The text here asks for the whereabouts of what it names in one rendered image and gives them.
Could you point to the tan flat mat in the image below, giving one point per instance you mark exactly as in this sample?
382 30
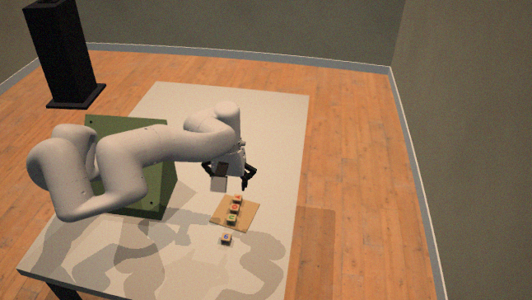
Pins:
247 212

